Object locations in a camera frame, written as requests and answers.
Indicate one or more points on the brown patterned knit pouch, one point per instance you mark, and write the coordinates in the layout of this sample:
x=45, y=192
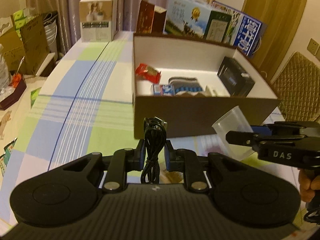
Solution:
x=186, y=86

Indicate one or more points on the black product box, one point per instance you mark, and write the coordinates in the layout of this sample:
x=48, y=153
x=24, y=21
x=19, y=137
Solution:
x=236, y=77

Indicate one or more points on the checkered tablecloth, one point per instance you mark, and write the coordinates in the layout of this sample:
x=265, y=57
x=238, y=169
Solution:
x=75, y=92

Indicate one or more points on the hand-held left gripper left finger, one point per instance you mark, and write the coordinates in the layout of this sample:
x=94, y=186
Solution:
x=141, y=156

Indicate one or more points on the orange small object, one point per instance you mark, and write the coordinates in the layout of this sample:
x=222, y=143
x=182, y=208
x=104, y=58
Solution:
x=16, y=78

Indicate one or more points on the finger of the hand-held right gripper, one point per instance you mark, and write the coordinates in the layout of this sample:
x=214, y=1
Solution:
x=280, y=128
x=242, y=137

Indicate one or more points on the white product box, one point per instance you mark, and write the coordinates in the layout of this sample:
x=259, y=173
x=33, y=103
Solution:
x=97, y=20

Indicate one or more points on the brown tall box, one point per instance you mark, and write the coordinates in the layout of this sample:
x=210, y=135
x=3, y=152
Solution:
x=158, y=21

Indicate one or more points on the cotton swab pack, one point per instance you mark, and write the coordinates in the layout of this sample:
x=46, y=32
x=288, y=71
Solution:
x=172, y=176

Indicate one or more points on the brown cardboard box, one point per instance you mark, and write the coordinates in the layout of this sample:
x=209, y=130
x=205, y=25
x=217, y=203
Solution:
x=200, y=115

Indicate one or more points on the milk carton box landscape print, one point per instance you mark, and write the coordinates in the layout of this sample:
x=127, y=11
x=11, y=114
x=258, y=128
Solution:
x=192, y=20

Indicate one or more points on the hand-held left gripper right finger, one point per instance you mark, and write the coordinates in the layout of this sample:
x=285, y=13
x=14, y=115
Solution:
x=168, y=156

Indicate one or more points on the blue milk carton box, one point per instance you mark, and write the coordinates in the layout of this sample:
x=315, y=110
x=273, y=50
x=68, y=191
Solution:
x=247, y=35

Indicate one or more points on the wall socket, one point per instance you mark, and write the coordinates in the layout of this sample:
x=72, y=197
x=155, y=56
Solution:
x=313, y=47

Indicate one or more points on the metal bucket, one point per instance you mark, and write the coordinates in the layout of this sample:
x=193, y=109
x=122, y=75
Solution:
x=51, y=32

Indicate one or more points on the person's right hand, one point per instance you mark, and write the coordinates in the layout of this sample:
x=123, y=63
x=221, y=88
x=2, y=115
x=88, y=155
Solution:
x=306, y=185

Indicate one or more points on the dark red tray box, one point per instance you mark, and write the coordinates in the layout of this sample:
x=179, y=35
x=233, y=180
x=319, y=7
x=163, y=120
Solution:
x=13, y=92

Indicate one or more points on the quilted chair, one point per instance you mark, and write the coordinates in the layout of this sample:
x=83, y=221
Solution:
x=297, y=85

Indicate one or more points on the green tissue packs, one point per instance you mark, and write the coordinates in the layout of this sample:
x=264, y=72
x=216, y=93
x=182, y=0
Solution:
x=21, y=22

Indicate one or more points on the plain cardboard box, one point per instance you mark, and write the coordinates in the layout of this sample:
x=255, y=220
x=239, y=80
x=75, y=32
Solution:
x=35, y=45

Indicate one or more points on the red snack packet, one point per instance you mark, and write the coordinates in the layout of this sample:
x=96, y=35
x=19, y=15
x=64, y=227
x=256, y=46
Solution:
x=147, y=73

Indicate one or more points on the dark red gift box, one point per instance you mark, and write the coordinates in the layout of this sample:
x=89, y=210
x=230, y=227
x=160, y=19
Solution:
x=145, y=17

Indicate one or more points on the clear plastic cup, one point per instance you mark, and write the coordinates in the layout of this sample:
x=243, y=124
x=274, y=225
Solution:
x=230, y=122

